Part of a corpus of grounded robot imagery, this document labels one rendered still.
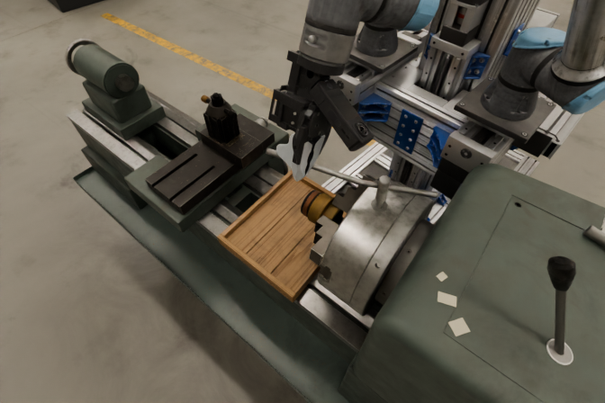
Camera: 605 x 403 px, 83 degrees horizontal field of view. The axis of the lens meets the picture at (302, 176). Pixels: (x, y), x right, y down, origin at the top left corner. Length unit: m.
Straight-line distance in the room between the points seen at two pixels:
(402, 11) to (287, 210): 0.76
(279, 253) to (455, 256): 0.54
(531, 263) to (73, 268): 2.20
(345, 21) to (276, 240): 0.74
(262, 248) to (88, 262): 1.47
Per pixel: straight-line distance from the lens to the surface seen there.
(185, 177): 1.18
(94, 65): 1.51
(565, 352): 0.70
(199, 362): 1.92
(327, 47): 0.50
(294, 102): 0.53
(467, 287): 0.67
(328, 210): 0.87
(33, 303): 2.41
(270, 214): 1.13
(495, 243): 0.74
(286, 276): 1.03
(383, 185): 0.66
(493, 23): 1.32
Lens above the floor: 1.82
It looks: 49 degrees down
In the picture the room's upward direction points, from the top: straight up
